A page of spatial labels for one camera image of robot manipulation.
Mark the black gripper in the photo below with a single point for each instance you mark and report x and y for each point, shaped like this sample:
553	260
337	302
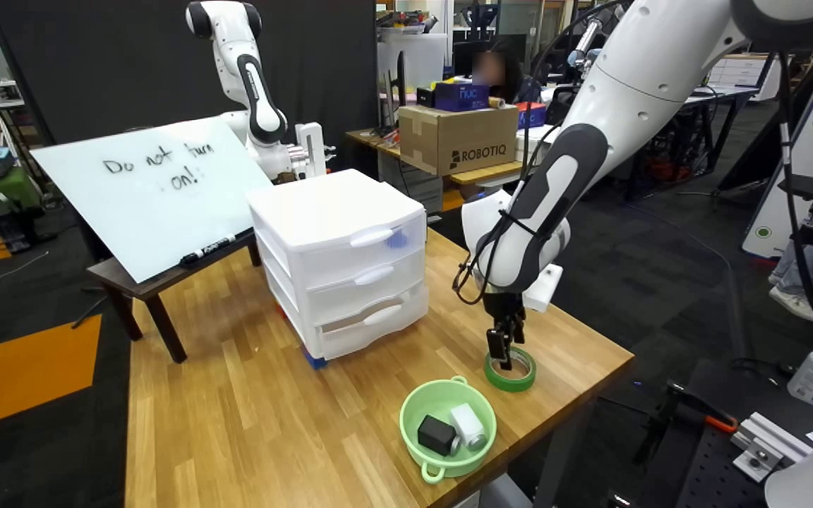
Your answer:
502	308

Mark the green tape roll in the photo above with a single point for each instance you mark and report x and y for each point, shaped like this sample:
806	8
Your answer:
508	385

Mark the light-green plastic bowl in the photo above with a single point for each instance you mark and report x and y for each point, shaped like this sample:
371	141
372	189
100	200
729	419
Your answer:
416	453

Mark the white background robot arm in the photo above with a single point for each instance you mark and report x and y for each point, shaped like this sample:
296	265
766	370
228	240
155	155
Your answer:
245	85

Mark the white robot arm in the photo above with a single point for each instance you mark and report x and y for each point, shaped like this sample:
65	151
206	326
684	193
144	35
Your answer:
632	73

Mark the small white rounded adapter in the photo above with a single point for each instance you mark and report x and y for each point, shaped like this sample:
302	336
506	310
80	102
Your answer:
468	423

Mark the small black block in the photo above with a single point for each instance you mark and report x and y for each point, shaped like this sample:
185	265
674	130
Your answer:
439	435

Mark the small blue pad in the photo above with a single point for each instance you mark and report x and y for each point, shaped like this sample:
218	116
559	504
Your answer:
314	360

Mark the white plastic drawer unit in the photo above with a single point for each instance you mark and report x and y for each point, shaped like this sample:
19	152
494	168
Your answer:
331	227

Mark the large printed cardboard box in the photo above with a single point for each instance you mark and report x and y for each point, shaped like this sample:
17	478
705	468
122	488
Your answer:
451	135

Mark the blue black box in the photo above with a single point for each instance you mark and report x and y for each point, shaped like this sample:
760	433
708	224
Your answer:
451	94

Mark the seated dark-haired person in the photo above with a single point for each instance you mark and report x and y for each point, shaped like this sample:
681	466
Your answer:
501	70

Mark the black marker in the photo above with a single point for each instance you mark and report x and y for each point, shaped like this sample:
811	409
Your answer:
206	255

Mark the small dark wooden bench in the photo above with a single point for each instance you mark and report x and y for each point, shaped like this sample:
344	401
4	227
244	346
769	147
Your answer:
155	315

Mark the whiteboard with handwriting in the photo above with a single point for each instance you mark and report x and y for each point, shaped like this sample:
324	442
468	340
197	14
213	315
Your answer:
142	207

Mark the black partition panel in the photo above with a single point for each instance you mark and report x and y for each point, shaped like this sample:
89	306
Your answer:
97	58

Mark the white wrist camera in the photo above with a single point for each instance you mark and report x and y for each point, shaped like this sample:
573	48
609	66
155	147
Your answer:
542	286

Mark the aluminium extrusion rail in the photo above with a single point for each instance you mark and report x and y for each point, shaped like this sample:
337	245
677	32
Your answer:
782	447

